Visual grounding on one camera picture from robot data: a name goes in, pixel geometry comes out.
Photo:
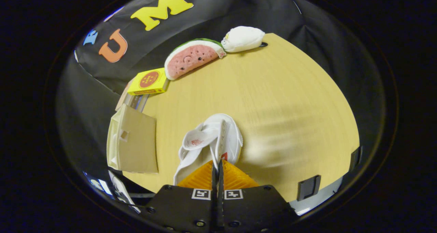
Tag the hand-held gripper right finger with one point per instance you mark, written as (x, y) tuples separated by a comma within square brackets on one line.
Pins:
[(252, 209)]

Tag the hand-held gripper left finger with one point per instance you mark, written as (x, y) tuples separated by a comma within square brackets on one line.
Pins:
[(184, 209)]

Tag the white canvas shoe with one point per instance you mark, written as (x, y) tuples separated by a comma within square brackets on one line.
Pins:
[(228, 137)]

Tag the beige storage box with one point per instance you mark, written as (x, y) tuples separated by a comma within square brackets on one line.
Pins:
[(140, 144)]

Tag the white paper sheet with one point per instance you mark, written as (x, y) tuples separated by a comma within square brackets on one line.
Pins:
[(123, 192)]

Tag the blue printed sheet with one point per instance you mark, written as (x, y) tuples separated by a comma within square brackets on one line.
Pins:
[(97, 184)]

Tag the blue white book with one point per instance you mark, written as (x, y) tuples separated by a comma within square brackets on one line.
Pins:
[(136, 101)]

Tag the beige book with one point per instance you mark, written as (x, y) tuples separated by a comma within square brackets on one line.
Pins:
[(122, 98)]

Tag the yellow book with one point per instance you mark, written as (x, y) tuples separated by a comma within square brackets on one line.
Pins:
[(148, 81)]

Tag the watermelon slice plush toy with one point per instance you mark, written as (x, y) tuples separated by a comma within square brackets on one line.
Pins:
[(191, 58)]

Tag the white plush toy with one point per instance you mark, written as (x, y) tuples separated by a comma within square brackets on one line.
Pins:
[(244, 38)]

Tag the black table edge bracket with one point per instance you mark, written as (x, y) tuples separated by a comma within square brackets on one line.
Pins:
[(309, 188), (355, 158)]

